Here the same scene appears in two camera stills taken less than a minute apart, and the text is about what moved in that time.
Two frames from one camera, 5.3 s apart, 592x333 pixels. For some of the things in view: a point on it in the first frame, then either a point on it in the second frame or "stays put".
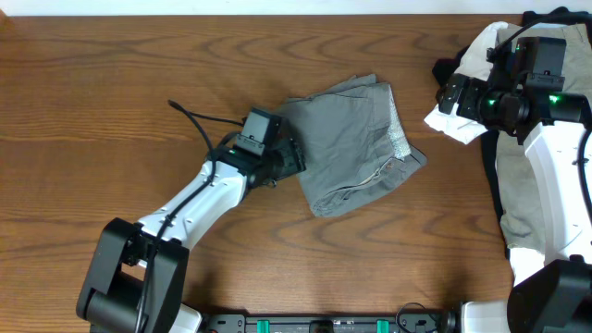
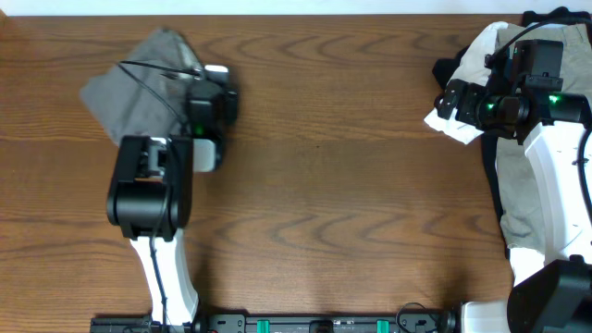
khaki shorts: [521, 216] stays put
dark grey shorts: [351, 141] → [143, 95]
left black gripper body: [282, 161] → [228, 113]
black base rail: [332, 324] stays put
